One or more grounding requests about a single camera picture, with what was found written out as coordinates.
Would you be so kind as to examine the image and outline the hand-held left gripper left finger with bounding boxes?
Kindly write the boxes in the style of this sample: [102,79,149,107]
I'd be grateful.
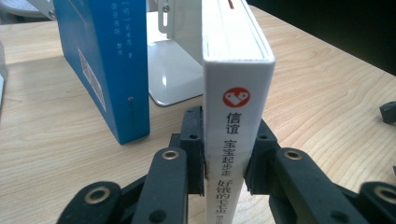
[169,105,206,195]

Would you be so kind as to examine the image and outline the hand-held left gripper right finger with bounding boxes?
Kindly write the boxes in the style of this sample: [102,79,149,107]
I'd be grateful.
[244,119,279,195]

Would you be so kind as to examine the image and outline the white caterpillar board book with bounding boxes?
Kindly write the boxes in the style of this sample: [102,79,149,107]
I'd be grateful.
[201,0,276,224]

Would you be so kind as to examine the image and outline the grey metal expandable book rack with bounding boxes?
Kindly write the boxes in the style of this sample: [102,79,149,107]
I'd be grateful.
[26,0,207,107]

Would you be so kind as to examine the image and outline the thick blue book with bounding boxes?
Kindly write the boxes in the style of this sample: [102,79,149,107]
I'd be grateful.
[52,0,151,146]

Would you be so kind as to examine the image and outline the dark cover magazine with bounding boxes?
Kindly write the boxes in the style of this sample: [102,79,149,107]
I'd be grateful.
[0,40,8,110]

